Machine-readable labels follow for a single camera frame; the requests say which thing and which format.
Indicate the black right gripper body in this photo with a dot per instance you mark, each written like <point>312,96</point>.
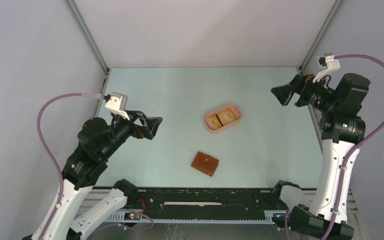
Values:
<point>311,91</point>

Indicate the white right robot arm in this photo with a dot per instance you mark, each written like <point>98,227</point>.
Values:
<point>325,216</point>

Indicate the pink plastic tray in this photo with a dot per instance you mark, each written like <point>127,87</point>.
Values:
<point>234,107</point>

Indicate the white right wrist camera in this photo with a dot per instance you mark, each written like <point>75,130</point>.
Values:
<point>328,64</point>

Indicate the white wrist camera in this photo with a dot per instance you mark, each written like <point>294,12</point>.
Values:
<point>116,104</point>
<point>328,64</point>

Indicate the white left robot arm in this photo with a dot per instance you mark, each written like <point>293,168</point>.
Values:
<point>97,142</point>

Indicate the brown leather card holder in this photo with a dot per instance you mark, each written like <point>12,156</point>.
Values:
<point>205,163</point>

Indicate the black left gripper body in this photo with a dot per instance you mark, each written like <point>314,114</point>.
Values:
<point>138,130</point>

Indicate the aluminium frame rail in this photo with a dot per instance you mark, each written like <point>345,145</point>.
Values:
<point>155,198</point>

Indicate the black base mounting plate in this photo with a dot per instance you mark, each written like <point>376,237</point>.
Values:
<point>210,213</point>

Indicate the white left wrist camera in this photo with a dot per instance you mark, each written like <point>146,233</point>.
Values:
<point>116,104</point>

